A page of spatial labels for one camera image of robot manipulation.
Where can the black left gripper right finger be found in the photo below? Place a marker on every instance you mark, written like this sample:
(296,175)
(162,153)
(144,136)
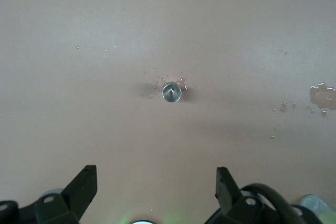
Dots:
(228,197)

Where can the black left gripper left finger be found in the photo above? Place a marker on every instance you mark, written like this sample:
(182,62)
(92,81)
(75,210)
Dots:
(78,192)

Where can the steel jigger measuring cup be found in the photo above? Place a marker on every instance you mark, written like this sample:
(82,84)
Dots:
(172,93)

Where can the yellow-green sleeved glass bottle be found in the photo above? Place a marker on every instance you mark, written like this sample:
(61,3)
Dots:
(313,203)

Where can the small liquid stain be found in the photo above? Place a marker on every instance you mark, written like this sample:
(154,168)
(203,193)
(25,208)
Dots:
(183,83)

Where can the large spilled liquid puddle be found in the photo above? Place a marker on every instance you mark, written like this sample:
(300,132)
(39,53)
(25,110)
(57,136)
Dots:
(323,98)

